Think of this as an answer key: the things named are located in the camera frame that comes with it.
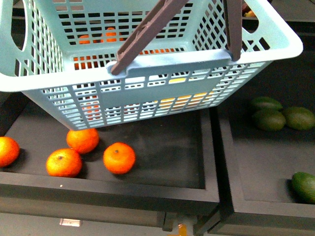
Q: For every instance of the green avocado middle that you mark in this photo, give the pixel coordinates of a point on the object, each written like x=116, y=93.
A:
x=269, y=120

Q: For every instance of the green avocado right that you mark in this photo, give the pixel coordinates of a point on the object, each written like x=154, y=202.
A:
x=299, y=118

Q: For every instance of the orange tangerine left edge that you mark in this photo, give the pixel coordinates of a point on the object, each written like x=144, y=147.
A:
x=9, y=151

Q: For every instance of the orange tangerine under basket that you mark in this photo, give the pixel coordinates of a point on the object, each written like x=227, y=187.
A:
x=83, y=141

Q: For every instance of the orange tangerine front left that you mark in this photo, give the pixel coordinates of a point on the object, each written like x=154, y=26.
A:
x=64, y=162

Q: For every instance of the green avocado top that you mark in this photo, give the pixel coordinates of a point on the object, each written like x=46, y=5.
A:
x=265, y=102

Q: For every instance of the light blue plastic basket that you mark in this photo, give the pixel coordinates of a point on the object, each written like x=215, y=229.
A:
x=71, y=45

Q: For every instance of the yellow mango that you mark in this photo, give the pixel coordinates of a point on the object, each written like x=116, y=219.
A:
x=181, y=94

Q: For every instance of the black avocado crate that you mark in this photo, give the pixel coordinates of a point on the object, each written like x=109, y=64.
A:
x=255, y=167

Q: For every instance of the green avocado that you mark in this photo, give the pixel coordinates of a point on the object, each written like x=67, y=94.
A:
x=269, y=120
x=265, y=102
x=304, y=185
x=299, y=118

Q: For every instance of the green avocado front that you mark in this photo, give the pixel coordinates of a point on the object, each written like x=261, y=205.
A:
x=304, y=185

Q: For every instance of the orange tangerine centre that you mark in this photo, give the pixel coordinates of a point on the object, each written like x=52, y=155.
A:
x=119, y=158

